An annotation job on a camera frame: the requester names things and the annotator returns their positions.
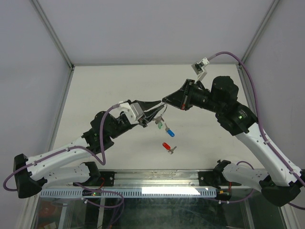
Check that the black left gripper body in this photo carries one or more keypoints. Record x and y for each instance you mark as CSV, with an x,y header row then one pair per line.
x,y
142,121

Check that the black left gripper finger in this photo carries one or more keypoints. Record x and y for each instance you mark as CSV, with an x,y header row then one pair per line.
x,y
143,106
155,111

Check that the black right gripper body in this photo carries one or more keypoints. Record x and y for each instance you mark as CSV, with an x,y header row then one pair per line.
x,y
198,97

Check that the key with blue tag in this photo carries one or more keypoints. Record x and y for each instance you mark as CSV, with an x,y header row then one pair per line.
x,y
169,131

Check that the key with red tag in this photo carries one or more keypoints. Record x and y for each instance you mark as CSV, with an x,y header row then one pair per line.
x,y
169,149

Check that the metal keyring with clips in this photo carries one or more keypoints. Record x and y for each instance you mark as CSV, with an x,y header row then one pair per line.
x,y
159,118

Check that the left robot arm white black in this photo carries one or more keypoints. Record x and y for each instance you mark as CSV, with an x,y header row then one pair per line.
x,y
33,174

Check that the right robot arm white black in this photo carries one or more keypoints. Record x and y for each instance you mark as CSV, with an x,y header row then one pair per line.
x,y
281,181

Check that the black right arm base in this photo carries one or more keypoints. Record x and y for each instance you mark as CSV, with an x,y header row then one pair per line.
x,y
214,177

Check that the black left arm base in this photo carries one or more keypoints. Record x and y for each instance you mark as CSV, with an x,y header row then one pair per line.
x,y
100,177

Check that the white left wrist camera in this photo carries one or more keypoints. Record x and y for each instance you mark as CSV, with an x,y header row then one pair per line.
x,y
132,110

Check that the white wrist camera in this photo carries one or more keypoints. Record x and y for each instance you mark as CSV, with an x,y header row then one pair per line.
x,y
200,68
132,110

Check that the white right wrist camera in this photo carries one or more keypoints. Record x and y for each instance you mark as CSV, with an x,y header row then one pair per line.
x,y
200,68

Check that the aluminium mounting rail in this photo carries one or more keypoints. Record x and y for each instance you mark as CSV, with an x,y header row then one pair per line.
x,y
155,176

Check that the right aluminium frame post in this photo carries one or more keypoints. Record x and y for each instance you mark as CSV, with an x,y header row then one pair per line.
x,y
245,81

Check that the aluminium frame post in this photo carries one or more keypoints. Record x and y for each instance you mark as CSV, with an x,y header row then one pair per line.
x,y
245,81
66,85

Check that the white slotted cable duct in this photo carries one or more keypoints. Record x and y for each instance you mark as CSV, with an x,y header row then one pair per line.
x,y
144,192

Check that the left aluminium frame post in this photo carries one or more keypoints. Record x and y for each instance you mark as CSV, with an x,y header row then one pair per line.
x,y
66,85

